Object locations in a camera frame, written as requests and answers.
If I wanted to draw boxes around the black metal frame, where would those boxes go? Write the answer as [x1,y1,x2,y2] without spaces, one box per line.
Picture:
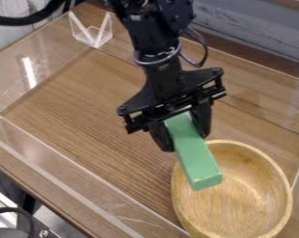
[0,171,87,238]

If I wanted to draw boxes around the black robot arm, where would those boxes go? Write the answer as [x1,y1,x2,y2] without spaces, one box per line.
[107,0,225,152]

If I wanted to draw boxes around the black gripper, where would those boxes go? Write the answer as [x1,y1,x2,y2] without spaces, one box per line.
[117,59,225,152]

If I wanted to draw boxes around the black cable loop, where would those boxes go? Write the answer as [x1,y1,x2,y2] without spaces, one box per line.
[0,207,35,238]

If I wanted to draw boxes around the clear acrylic front wall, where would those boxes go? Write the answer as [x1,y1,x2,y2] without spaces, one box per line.
[0,116,190,238]

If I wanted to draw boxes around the brown wooden bowl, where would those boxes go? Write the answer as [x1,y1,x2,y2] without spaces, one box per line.
[170,139,291,238]

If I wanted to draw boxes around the green rectangular block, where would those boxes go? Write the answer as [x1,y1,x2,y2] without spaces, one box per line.
[165,112,222,191]

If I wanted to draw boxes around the clear acrylic corner bracket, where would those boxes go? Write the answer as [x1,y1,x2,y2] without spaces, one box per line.
[67,12,113,48]

